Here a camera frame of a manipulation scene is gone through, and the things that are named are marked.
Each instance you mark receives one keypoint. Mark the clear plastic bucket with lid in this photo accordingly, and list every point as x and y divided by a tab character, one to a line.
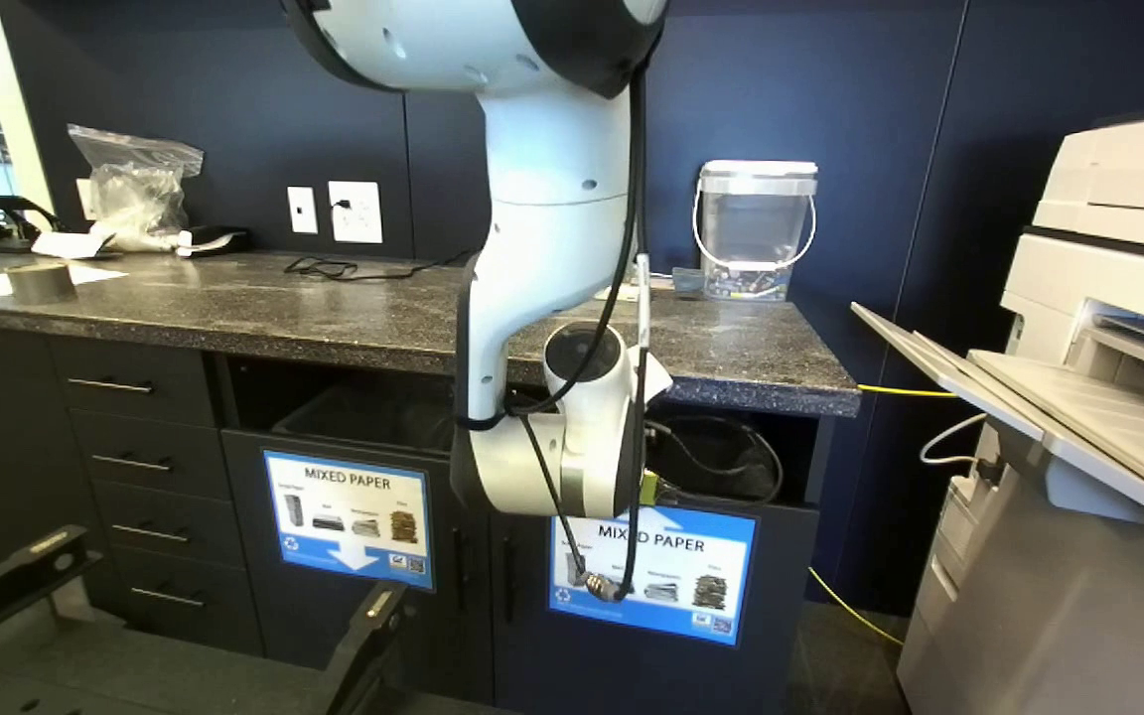
755	233

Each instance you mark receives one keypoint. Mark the white office printer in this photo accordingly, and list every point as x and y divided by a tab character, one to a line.
1092	531

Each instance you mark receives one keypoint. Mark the black counter cabinet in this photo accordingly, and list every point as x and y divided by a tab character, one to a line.
16	438

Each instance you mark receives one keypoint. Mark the clear plastic bag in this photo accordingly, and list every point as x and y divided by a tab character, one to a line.
137	185

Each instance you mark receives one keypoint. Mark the small white wall plate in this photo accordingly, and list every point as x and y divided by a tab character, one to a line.
305	212

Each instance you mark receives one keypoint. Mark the small white paper slip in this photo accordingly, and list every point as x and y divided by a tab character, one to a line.
96	272

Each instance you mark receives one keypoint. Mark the black stand leg orange tip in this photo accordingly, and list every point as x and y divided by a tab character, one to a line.
11	580

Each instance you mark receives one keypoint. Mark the yellow wrist tag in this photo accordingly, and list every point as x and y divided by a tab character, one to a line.
652	487

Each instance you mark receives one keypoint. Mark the black lined waste bin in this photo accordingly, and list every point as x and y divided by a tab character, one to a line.
717	463

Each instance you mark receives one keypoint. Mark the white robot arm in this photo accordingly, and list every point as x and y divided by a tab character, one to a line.
545	241

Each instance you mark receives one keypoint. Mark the small grey box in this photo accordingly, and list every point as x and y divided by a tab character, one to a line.
690	279

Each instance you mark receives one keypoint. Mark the blue sign with up arrow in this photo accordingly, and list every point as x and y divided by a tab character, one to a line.
693	580

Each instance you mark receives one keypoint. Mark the blue sign with down arrow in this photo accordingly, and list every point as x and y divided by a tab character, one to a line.
353	516

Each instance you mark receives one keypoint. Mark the large white wall outlet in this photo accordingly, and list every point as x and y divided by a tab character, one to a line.
354	212

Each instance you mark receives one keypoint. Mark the white folded paper piece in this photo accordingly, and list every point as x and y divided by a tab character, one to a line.
72	243

